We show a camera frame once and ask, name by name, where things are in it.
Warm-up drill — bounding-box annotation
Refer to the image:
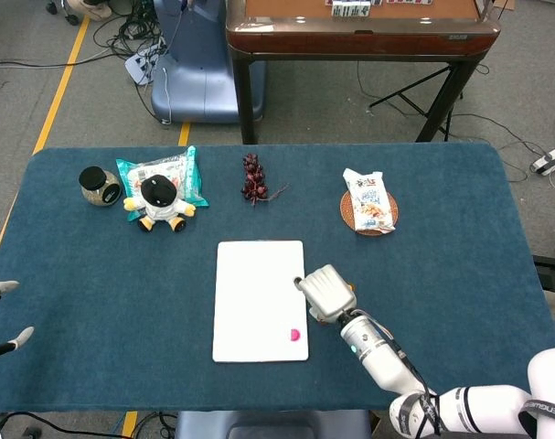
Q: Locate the brown mahjong table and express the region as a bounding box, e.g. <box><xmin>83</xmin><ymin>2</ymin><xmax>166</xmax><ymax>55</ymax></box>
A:
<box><xmin>225</xmin><ymin>0</ymin><xmax>502</xmax><ymax>145</ymax></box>

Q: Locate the blue table cloth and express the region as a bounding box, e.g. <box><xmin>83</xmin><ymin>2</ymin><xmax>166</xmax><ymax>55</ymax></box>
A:
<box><xmin>0</xmin><ymin>142</ymin><xmax>555</xmax><ymax>412</ymax></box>

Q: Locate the black cable tangle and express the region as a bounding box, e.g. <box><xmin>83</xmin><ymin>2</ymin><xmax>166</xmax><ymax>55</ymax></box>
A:
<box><xmin>90</xmin><ymin>0</ymin><xmax>168</xmax><ymax>63</ymax></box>

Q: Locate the white snack bag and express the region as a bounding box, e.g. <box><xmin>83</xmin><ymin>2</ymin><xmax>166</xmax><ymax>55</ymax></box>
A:
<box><xmin>342</xmin><ymin>167</ymin><xmax>398</xmax><ymax>235</ymax></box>

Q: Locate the glass jar black lid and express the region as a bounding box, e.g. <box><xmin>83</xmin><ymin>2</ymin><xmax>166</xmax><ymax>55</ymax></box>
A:
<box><xmin>78</xmin><ymin>166</ymin><xmax>123</xmax><ymax>208</ymax></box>

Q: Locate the chrome swivel stool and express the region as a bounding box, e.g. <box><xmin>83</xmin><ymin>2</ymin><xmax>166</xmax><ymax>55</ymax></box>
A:
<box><xmin>46</xmin><ymin>0</ymin><xmax>80</xmax><ymax>27</ymax></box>

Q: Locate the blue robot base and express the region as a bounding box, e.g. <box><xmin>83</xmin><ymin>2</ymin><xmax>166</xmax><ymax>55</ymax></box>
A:
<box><xmin>150</xmin><ymin>0</ymin><xmax>267</xmax><ymax>124</ymax></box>

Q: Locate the teal snack bag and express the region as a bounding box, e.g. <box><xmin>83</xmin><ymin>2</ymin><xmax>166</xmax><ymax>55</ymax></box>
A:
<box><xmin>115</xmin><ymin>145</ymin><xmax>210</xmax><ymax>223</ymax></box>

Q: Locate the white power strip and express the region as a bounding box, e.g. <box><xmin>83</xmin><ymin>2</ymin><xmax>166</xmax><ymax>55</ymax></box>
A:
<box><xmin>528</xmin><ymin>144</ymin><xmax>555</xmax><ymax>177</ymax></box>
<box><xmin>123</xmin><ymin>43</ymin><xmax>166</xmax><ymax>86</ymax></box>

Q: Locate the black cable under table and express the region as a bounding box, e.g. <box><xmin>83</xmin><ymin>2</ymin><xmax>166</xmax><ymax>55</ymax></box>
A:
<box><xmin>0</xmin><ymin>410</ymin><xmax>128</xmax><ymax>439</ymax></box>

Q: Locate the green print mahjong tile row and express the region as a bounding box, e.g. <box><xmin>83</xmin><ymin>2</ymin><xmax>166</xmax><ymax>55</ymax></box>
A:
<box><xmin>330</xmin><ymin>0</ymin><xmax>373</xmax><ymax>18</ymax></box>

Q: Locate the dark red grape bunch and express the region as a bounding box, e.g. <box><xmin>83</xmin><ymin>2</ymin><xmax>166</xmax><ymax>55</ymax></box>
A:
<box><xmin>240</xmin><ymin>153</ymin><xmax>291</xmax><ymax>207</ymax></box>

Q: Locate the black penguin plush toy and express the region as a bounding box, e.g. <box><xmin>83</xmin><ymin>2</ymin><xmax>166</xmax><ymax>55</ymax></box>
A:
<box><xmin>123</xmin><ymin>174</ymin><xmax>197</xmax><ymax>233</ymax></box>

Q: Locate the white rectangular board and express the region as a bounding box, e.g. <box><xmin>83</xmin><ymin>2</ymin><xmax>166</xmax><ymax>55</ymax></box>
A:
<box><xmin>211</xmin><ymin>240</ymin><xmax>310</xmax><ymax>364</ymax></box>

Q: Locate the thin black floor cable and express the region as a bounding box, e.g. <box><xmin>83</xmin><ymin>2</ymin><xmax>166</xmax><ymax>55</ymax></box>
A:
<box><xmin>448</xmin><ymin>112</ymin><xmax>550</xmax><ymax>184</ymax></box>

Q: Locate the grey blue robot pedestal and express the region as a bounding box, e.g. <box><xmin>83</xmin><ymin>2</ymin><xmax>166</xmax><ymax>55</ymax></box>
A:
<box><xmin>174</xmin><ymin>410</ymin><xmax>373</xmax><ymax>439</ymax></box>

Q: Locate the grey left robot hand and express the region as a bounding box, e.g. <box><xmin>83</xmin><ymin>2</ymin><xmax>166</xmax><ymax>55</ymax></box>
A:
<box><xmin>0</xmin><ymin>280</ymin><xmax>35</xmax><ymax>362</ymax></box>

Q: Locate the person in black clothes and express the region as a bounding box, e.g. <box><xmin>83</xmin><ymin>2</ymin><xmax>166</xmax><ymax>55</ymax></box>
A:
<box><xmin>65</xmin><ymin>0</ymin><xmax>114</xmax><ymax>22</ymax></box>

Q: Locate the brown woven coaster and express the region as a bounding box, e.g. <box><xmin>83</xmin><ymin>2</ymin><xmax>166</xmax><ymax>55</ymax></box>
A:
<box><xmin>339</xmin><ymin>189</ymin><xmax>400</xmax><ymax>237</ymax></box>

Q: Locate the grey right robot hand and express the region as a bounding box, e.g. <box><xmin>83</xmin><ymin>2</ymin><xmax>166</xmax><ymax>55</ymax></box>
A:
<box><xmin>293</xmin><ymin>263</ymin><xmax>357</xmax><ymax>327</ymax></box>

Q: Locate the long black floor cable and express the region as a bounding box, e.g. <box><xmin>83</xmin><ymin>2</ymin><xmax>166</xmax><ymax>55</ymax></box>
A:
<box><xmin>0</xmin><ymin>48</ymin><xmax>123</xmax><ymax>70</ymax></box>

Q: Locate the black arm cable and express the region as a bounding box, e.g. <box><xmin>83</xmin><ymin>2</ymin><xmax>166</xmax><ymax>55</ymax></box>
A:
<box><xmin>349</xmin><ymin>309</ymin><xmax>445</xmax><ymax>438</ymax></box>

